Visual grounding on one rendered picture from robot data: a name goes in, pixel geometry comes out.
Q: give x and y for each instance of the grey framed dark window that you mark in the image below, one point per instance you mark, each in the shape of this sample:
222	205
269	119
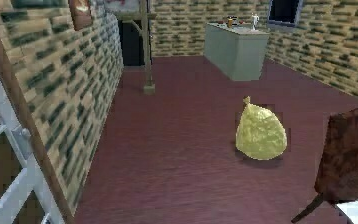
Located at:
284	11

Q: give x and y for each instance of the dark brown chair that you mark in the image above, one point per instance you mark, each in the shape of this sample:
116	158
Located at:
345	156

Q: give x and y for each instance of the round white door knob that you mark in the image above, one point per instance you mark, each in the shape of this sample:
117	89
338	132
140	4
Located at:
25	133

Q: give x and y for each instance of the yellow tied sack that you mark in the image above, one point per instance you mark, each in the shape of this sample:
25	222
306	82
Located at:
258	133

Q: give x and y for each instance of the grey-green counter cabinet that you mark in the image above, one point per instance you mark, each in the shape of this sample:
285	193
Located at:
235	50

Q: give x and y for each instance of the orange-brown jar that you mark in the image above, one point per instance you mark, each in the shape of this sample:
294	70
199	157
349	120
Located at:
230	22

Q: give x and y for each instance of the dark framed wall picture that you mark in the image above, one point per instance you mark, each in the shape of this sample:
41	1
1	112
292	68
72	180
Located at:
37	3

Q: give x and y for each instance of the brown framed wall picture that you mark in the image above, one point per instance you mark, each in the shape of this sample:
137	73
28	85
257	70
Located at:
80	12

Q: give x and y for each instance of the brown wooden post stand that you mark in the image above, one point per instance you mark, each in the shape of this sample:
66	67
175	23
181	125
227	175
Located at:
146	46

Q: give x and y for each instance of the small red item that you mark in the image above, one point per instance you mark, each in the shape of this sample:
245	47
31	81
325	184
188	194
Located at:
242	22

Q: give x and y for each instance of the white framed glass door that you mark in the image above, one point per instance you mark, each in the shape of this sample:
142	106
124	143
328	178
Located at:
10	160

